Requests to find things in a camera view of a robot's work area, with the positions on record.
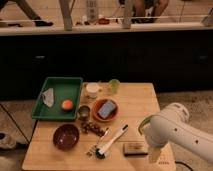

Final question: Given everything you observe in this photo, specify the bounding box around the orange bowl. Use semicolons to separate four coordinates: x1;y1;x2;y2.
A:
92;99;118;122

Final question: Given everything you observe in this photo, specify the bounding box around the green transparent cup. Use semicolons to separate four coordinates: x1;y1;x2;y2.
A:
109;79;120;94

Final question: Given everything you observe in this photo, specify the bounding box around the white handled brush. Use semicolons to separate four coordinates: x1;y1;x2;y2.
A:
95;125;128;159

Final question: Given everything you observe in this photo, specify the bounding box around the crumpled white cloth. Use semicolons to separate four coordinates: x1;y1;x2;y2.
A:
42;88;54;107

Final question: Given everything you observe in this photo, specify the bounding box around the brown grape bunch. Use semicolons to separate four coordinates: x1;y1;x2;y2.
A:
81;122;105;137

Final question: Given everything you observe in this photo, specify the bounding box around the green plastic tray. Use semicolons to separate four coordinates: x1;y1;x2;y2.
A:
32;77;83;121

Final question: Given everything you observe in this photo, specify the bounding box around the metal fork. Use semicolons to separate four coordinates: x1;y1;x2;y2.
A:
86;127;109;157

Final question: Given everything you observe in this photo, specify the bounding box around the purple bowl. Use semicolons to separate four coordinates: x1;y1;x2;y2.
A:
53;124;80;151

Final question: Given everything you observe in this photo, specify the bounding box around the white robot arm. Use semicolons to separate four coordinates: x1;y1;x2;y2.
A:
144;103;213;164

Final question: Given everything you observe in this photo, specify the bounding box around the orange fruit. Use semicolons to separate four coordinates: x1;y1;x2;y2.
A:
61;99;73;111

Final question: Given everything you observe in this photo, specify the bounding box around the black floor cable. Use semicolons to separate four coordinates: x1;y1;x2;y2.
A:
174;160;195;171

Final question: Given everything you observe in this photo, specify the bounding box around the green chili pepper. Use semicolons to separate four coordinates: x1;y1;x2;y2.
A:
138;115;153;135

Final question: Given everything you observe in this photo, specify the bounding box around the person in background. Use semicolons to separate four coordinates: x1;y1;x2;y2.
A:
0;0;53;27

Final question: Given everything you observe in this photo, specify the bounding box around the white cup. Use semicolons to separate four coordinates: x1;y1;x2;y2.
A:
86;83;100;98

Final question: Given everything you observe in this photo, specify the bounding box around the blue sponge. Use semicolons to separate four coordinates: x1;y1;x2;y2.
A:
98;100;116;119

